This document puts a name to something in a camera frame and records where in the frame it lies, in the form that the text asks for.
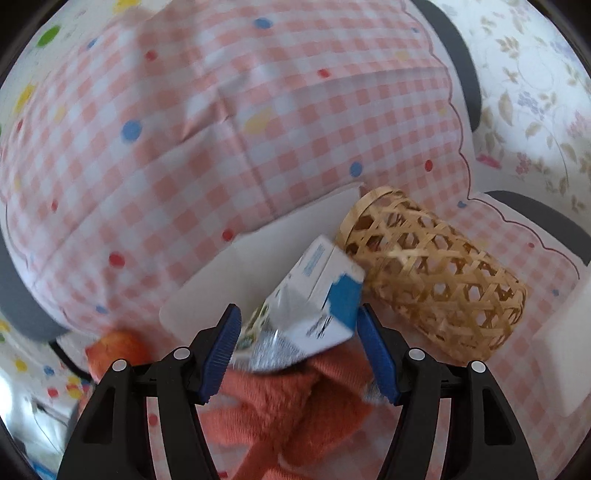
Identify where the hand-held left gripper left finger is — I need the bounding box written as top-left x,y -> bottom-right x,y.
55,305 -> 242,480

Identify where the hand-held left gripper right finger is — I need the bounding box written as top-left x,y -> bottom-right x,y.
355,305 -> 539,480

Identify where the blue white drink carton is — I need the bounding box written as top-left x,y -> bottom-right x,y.
231,234 -> 366,372

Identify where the orange knitted cloth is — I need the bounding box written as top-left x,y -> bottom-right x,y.
198,344 -> 384,480

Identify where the woven bamboo basket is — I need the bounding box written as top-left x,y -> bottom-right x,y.
335,185 -> 528,362

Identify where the orange round fruit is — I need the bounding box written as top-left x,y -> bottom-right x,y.
84,330 -> 151,384

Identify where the pink checked dotted cloth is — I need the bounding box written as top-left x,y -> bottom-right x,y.
0,0 -> 583,480

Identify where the white foam block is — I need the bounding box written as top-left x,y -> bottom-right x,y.
531,277 -> 591,416

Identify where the floral printed sheet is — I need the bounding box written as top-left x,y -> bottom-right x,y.
434,0 -> 591,222

